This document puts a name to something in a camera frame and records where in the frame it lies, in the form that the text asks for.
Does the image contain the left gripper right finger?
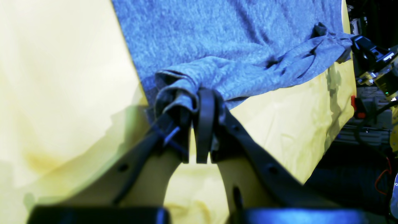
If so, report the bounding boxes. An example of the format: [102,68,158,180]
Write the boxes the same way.
[194,88,369,224]

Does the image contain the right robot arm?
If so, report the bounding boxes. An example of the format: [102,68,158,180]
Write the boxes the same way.
[351,35,398,102]

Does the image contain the grey long-sleeve shirt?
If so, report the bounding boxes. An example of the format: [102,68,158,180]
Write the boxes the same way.
[112,0,353,119]

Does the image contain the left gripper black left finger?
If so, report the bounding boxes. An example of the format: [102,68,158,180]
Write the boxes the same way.
[28,106,192,224]

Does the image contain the red black clamp right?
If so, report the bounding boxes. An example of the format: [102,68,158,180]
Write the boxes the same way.
[351,96,367,119]

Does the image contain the yellow table cloth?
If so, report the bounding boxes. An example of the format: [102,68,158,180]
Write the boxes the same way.
[0,0,357,224]

